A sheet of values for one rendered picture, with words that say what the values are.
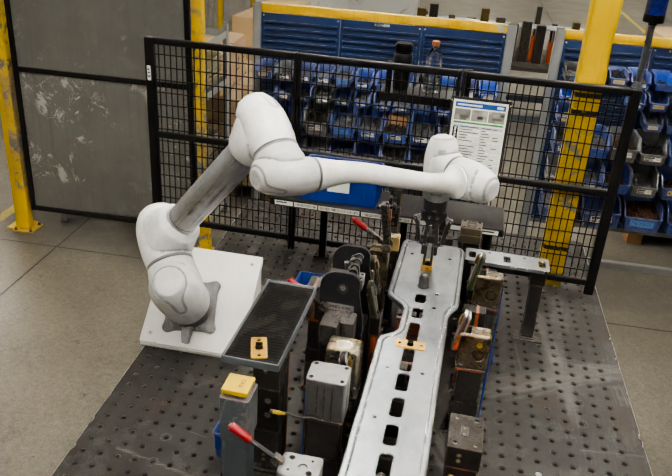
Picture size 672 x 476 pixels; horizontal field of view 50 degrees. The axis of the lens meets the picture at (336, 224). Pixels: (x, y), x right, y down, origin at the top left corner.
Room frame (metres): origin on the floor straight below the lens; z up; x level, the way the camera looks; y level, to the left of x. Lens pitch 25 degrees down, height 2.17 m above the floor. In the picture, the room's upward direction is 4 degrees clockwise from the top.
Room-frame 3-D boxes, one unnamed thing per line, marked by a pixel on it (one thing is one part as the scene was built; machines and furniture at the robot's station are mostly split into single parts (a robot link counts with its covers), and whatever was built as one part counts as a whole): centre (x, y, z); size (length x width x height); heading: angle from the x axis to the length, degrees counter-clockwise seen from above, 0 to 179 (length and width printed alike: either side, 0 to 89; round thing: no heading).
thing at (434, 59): (2.81, -0.34, 1.53); 0.06 x 0.06 x 0.20
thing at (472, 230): (2.41, -0.49, 0.88); 0.08 x 0.08 x 0.36; 79
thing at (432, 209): (2.16, -0.32, 1.21); 0.08 x 0.07 x 0.09; 79
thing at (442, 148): (2.15, -0.32, 1.39); 0.13 x 0.11 x 0.16; 34
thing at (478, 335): (1.73, -0.41, 0.87); 0.12 x 0.09 x 0.35; 79
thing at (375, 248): (2.19, -0.15, 0.88); 0.07 x 0.06 x 0.35; 79
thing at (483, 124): (2.69, -0.52, 1.30); 0.23 x 0.02 x 0.31; 79
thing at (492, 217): (2.62, -0.20, 1.02); 0.90 x 0.22 x 0.03; 79
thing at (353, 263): (1.84, -0.05, 0.94); 0.18 x 0.13 x 0.49; 169
